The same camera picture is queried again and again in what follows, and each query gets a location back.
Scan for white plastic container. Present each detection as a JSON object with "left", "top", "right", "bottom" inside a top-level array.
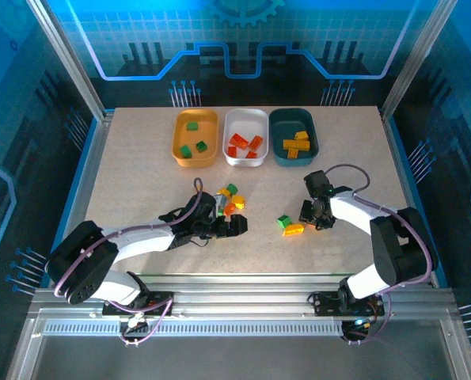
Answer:
[{"left": 222, "top": 108, "right": 270, "bottom": 168}]

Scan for wide aluminium frame rail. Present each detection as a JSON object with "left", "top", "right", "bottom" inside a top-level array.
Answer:
[{"left": 28, "top": 275, "right": 458, "bottom": 320}]

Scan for dark teal plastic container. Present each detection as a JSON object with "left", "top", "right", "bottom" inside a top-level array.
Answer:
[{"left": 268, "top": 107, "right": 321, "bottom": 168}]

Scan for aluminium frame strut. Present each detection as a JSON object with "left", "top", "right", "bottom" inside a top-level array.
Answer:
[
  {"left": 5, "top": 316, "right": 48, "bottom": 380},
  {"left": 439, "top": 316, "right": 471, "bottom": 380}
]

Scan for white cable connector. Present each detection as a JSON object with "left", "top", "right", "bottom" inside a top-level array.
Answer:
[{"left": 124, "top": 312, "right": 146, "bottom": 329}]

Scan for yellow sloped lego brick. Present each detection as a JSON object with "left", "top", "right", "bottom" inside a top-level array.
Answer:
[{"left": 283, "top": 222, "right": 306, "bottom": 238}]

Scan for aluminium frame post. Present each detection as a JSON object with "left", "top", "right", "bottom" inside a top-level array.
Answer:
[
  {"left": 380, "top": 0, "right": 460, "bottom": 122},
  {"left": 25, "top": 0, "right": 116, "bottom": 122}
]

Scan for coloured base wires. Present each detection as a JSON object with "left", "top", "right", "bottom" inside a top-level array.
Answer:
[{"left": 349, "top": 298, "right": 382, "bottom": 332}]

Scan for orange plastic container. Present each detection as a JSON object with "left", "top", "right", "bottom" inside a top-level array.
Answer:
[{"left": 171, "top": 108, "right": 220, "bottom": 169}]

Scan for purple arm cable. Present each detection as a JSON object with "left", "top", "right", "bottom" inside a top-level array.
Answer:
[
  {"left": 324, "top": 163, "right": 436, "bottom": 345},
  {"left": 52, "top": 177, "right": 177, "bottom": 348}
]

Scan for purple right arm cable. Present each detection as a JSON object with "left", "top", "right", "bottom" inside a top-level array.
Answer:
[{"left": 324, "top": 163, "right": 436, "bottom": 345}]

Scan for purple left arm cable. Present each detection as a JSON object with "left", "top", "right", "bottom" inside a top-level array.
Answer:
[{"left": 52, "top": 177, "right": 177, "bottom": 348}]

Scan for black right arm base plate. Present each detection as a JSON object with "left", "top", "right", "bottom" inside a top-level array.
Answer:
[{"left": 308, "top": 291, "right": 386, "bottom": 317}]

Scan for aluminium side rail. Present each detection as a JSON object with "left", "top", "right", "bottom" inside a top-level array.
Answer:
[
  {"left": 48, "top": 110, "right": 116, "bottom": 288},
  {"left": 379, "top": 106, "right": 442, "bottom": 288}
]

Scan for slotted grey cable duct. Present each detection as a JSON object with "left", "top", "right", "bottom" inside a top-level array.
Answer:
[{"left": 43, "top": 319, "right": 349, "bottom": 337}]

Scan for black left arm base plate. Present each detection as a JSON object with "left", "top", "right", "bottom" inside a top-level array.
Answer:
[{"left": 101, "top": 291, "right": 176, "bottom": 317}]

